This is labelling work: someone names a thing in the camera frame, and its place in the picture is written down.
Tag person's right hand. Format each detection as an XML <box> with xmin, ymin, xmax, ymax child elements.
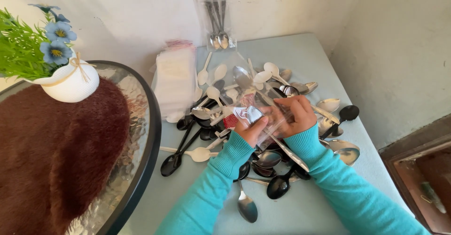
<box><xmin>271</xmin><ymin>95</ymin><xmax>318</xmax><ymax>139</ymax></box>

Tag clear plastic bag red strip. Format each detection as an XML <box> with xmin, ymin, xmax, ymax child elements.
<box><xmin>223</xmin><ymin>63</ymin><xmax>294</xmax><ymax>148</ymax></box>

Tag steel spoon plain handle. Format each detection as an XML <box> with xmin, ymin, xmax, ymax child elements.
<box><xmin>232</xmin><ymin>65</ymin><xmax>275</xmax><ymax>106</ymax></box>

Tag white round vase twine bow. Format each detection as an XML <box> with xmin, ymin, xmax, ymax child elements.
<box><xmin>24</xmin><ymin>53</ymin><xmax>101</xmax><ymax>104</ymax></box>

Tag brown furry cloth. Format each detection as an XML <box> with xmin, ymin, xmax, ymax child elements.
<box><xmin>0</xmin><ymin>76</ymin><xmax>131</xmax><ymax>235</ymax></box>

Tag brown wooden frame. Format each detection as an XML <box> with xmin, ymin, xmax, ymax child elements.
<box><xmin>379</xmin><ymin>113</ymin><xmax>451</xmax><ymax>235</ymax></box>

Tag person's left hand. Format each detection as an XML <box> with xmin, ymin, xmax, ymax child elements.
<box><xmin>234</xmin><ymin>117</ymin><xmax>269</xmax><ymax>148</ymax></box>

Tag clear packet of steel spoons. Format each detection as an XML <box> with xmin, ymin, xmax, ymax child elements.
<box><xmin>192</xmin><ymin>0</ymin><xmax>237</xmax><ymax>52</ymax></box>

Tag round glass table black rim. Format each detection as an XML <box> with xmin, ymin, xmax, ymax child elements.
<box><xmin>0</xmin><ymin>60</ymin><xmax>163</xmax><ymax>235</ymax></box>

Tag steel spoon patterned handle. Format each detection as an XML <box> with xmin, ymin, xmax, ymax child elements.
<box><xmin>246</xmin><ymin>106</ymin><xmax>310</xmax><ymax>173</ymax></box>

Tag pile of mixed spoons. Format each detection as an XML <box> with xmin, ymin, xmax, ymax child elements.
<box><xmin>159</xmin><ymin>52</ymin><xmax>361</xmax><ymax>224</ymax></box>

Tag artificial green plant blue flowers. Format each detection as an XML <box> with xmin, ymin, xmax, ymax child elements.
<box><xmin>0</xmin><ymin>3</ymin><xmax>78</xmax><ymax>81</ymax></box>

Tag stack of empty clear bags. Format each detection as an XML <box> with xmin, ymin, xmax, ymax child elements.
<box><xmin>151</xmin><ymin>39</ymin><xmax>198</xmax><ymax>123</ymax></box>

